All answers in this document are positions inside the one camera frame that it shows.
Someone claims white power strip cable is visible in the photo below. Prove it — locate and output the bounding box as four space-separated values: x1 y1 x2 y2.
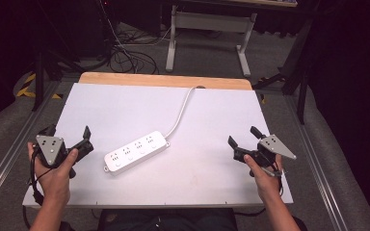
164 85 207 141

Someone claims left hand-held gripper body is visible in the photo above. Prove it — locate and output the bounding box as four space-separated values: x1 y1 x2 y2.
33 134 94 170

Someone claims aluminium rail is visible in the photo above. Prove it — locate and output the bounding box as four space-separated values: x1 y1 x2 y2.
283 94 350 231
0 80 62 211

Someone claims black metal stand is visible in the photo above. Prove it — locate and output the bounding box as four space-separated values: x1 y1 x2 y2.
251 13 317 125

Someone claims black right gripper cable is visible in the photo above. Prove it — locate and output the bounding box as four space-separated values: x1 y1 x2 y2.
232 179 285 217

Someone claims black tripod stand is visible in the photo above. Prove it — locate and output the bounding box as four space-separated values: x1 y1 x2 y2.
32 38 86 113

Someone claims white metal desk frame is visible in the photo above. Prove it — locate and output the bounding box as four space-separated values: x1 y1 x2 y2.
165 3 258 78

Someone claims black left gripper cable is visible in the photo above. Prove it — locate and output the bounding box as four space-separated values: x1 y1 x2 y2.
21 149 54 230

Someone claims tangle of black floor cables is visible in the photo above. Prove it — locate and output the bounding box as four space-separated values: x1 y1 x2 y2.
94 0 181 75

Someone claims person's left hand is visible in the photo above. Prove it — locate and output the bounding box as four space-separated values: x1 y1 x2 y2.
27 141 79 206

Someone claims white table board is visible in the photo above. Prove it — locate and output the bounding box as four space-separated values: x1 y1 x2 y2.
22 82 294 207

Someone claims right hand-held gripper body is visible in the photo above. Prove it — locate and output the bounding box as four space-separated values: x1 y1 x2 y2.
232 133 298 178

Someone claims person's dark clothed lap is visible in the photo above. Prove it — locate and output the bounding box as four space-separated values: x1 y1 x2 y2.
96 208 239 231

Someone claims white power strip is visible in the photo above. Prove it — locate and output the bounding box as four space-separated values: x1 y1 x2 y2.
103 130 172 177

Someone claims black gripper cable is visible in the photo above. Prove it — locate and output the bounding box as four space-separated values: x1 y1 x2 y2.
21 149 54 230
232 179 285 217

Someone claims yellow black floor tape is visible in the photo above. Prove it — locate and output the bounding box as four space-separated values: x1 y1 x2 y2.
14 72 64 100

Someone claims person's right hand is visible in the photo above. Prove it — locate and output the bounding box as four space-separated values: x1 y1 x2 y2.
243 153 285 204

